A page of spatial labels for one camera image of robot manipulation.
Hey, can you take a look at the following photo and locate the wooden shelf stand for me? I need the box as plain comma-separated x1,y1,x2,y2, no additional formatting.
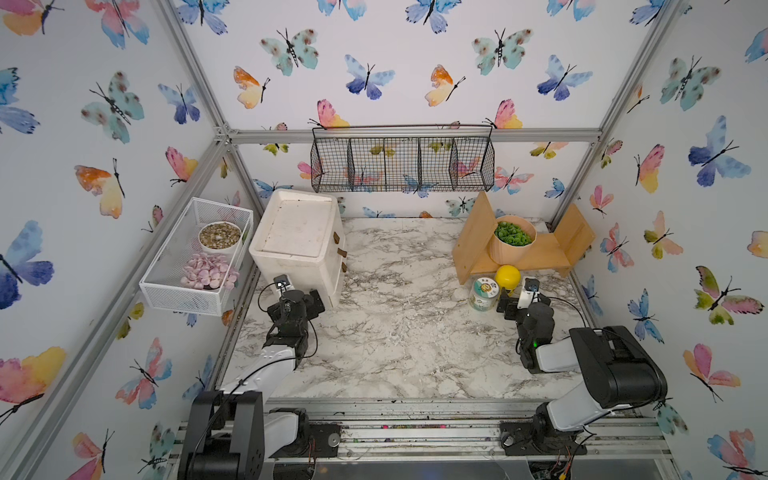
452,192,596,285

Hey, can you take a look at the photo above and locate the pink flower petals pile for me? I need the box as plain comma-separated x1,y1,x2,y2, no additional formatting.
180,253,239,290

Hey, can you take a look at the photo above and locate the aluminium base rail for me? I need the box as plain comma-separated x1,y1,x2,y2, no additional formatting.
161,398,679,480

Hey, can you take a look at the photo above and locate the yellow lidded jar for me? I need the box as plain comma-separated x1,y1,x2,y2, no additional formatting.
494,265,522,292

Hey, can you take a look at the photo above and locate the white bowl of seeds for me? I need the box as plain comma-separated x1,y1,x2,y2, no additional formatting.
198,221,243,254

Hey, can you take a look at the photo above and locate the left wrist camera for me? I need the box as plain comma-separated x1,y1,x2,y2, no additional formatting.
273,274,295,296

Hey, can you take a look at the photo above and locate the green label round tin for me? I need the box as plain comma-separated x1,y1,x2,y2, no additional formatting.
470,277,500,312

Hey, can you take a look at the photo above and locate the peach pot green plant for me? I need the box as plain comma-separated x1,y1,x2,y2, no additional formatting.
488,215,537,265

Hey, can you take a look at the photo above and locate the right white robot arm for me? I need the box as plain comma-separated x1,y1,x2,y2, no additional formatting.
497,290,668,457

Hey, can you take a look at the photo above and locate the white mesh wall basket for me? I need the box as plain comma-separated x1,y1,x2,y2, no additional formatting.
140,198,254,316

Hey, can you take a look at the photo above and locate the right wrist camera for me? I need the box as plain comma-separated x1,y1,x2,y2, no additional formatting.
517,277,540,309

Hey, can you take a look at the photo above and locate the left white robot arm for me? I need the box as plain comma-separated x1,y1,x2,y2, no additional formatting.
178,289,325,479

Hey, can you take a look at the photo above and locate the black wire wall basket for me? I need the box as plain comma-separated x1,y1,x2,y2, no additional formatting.
301,124,496,198

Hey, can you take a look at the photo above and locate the white plastic drawer cabinet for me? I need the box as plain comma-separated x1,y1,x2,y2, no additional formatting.
249,189,347,308

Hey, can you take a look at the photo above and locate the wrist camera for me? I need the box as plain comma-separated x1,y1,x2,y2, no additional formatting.
517,277,540,309
273,274,295,296

